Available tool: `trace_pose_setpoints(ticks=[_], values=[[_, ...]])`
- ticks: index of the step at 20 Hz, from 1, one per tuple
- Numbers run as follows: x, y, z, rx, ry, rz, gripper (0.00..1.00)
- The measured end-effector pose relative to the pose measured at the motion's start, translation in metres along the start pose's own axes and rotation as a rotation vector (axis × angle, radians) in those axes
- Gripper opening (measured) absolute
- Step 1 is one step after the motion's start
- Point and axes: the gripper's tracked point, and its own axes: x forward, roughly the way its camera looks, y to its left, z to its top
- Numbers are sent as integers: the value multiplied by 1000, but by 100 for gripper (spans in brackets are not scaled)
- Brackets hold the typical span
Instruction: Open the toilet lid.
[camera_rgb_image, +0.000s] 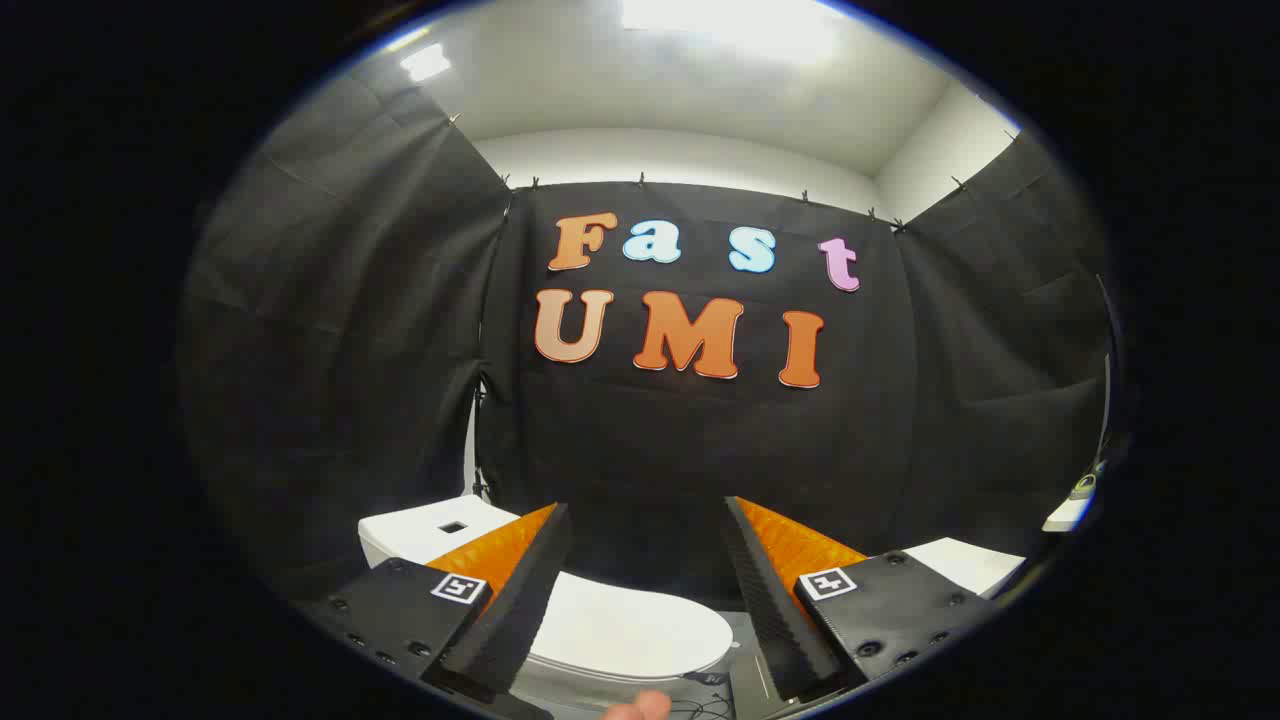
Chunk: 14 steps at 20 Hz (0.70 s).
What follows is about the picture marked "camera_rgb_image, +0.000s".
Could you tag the white drawer cabinet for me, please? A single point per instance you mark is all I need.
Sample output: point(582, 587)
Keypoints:
point(965, 565)

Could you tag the large ceiling light panel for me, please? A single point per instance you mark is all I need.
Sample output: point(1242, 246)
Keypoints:
point(730, 25)

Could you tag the white ledge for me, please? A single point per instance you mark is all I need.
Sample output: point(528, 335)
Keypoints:
point(1065, 515)

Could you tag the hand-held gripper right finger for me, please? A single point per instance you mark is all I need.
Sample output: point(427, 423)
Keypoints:
point(775, 620)

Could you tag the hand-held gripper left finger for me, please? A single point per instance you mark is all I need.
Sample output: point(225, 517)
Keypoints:
point(525, 610)

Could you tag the small grey green object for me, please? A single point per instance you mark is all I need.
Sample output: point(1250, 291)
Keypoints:
point(1085, 486)

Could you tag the black backdrop cloth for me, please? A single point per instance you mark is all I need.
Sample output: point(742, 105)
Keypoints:
point(650, 440)

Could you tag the small ceiling light panel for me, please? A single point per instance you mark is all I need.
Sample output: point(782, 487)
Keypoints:
point(425, 62)

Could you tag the white toilet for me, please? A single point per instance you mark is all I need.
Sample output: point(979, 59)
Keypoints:
point(420, 530)

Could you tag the black lid pull tab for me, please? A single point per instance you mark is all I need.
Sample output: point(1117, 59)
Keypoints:
point(705, 678)

